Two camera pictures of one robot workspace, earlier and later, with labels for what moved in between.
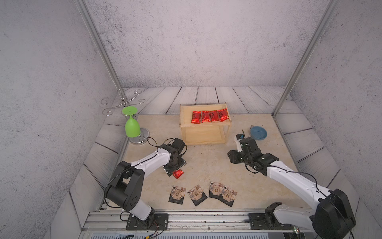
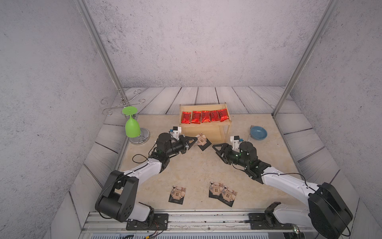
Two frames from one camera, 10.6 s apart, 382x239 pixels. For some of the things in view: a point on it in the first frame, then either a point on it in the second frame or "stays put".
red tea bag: [196, 117] stays put
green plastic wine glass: [132, 126] stays put
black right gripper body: [240, 158] to [235, 158]
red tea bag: [215, 115] stays put
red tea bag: [177, 174] to [185, 118]
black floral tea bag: [197, 195] to [201, 139]
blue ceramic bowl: [258, 133] stays put
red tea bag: [223, 115] stays put
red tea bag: [206, 116] stays put
